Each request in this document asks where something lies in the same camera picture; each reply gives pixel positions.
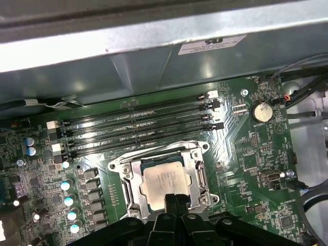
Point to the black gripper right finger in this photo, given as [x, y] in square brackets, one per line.
[194, 230]

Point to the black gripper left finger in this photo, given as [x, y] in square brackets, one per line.
[161, 230]

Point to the metal socket cover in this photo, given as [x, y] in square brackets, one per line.
[137, 179]

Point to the CPU socket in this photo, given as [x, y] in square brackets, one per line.
[115, 166]

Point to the black RAM slot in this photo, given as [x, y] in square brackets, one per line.
[102, 125]
[102, 138]
[102, 149]
[102, 115]

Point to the silver cylindrical capacitor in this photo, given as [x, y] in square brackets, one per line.
[66, 164]
[74, 228]
[67, 185]
[73, 215]
[30, 141]
[32, 151]
[69, 201]

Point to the internal USB port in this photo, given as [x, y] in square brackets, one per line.
[273, 176]

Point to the green motherboard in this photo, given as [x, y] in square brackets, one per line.
[235, 143]

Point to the round coin battery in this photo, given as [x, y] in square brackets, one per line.
[261, 111]

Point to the board mounting screw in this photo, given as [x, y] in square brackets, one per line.
[244, 92]

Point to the black PC case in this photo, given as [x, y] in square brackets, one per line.
[128, 69]

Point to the white label sticker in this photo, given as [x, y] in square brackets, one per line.
[212, 46]

